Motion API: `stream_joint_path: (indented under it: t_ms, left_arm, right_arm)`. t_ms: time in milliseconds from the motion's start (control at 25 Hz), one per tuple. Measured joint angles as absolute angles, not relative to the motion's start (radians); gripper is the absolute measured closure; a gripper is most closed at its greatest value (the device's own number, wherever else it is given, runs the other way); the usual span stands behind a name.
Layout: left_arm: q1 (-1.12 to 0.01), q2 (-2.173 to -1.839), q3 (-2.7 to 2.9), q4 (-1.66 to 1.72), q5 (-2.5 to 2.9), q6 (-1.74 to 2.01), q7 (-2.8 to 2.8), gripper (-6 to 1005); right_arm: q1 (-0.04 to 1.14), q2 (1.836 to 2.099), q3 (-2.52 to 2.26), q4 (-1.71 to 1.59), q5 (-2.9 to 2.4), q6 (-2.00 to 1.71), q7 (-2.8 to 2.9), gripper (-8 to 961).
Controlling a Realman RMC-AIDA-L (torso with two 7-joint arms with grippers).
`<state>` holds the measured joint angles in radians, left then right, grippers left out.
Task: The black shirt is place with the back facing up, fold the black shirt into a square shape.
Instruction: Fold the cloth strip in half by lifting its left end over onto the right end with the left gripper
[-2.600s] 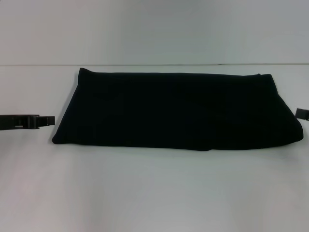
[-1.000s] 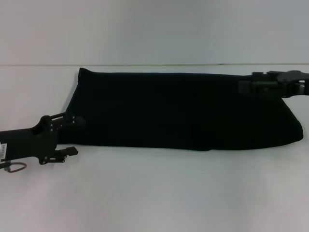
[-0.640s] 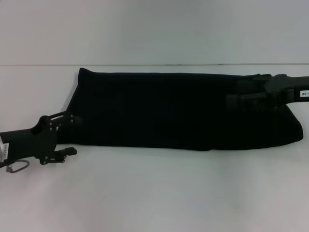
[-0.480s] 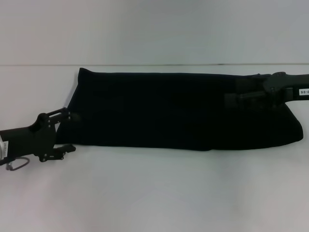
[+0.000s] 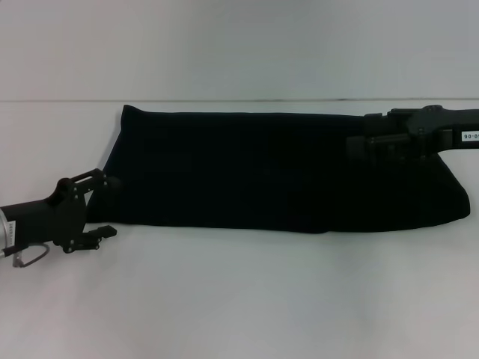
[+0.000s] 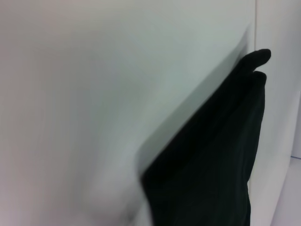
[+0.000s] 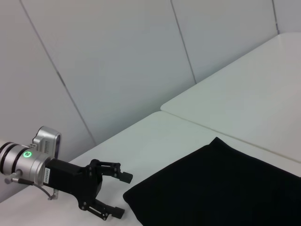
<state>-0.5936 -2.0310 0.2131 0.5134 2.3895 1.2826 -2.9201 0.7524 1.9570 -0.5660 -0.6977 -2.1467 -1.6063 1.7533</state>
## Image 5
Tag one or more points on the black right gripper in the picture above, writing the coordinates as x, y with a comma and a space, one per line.
441, 129

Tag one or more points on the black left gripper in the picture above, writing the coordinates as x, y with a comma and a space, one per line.
45, 217

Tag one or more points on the black shirt with white print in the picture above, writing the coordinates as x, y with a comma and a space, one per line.
262, 168

